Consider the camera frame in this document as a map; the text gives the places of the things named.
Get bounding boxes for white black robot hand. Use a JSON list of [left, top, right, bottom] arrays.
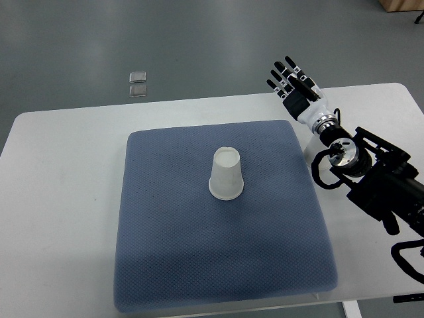
[[266, 56, 339, 134]]

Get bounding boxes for white paper cup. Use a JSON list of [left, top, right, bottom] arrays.
[[208, 146, 244, 201], [303, 134, 331, 171]]

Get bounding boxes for wooden furniture corner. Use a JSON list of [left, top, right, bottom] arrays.
[[378, 0, 423, 13]]

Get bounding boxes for black tripod leg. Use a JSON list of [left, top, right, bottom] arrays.
[[414, 11, 424, 24]]

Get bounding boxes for upper metal floor plate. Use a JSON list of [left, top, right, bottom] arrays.
[[129, 71, 146, 83]]

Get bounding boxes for blue textured cushion mat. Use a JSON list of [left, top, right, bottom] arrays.
[[114, 120, 338, 313]]

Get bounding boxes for white table leg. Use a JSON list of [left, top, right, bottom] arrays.
[[342, 301, 362, 318]]

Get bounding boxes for black table control panel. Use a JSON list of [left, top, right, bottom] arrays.
[[393, 293, 424, 303]]

